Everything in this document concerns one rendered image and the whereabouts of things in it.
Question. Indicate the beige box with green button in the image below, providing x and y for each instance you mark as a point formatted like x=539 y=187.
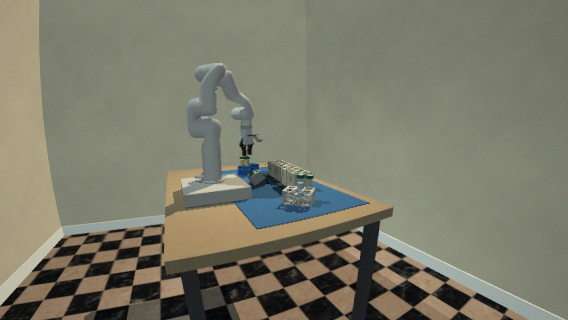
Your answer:
x=257 y=178

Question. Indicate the blue tube rack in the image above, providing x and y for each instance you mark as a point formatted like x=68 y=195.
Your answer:
x=243 y=170

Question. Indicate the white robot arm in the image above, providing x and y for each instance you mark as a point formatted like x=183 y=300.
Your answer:
x=210 y=129

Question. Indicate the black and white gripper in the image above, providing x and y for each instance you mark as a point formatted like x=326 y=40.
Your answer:
x=246 y=140

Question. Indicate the blue flat mat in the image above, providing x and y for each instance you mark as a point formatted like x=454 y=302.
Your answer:
x=267 y=210

